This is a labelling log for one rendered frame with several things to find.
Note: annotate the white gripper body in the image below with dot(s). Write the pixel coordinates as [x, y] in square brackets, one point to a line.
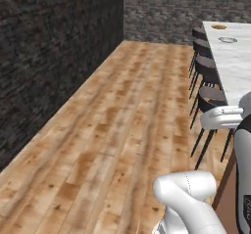
[218, 119]

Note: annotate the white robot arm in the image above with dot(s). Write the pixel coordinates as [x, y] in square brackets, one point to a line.
[188, 205]

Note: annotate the dark round-seat bar stool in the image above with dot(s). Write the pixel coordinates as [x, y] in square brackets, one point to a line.
[210, 98]
[208, 69]
[199, 33]
[202, 48]

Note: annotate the brown kitchen island cabinet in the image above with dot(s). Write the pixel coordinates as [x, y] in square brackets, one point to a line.
[227, 198]

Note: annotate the brown round bread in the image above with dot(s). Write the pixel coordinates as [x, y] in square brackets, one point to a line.
[219, 26]

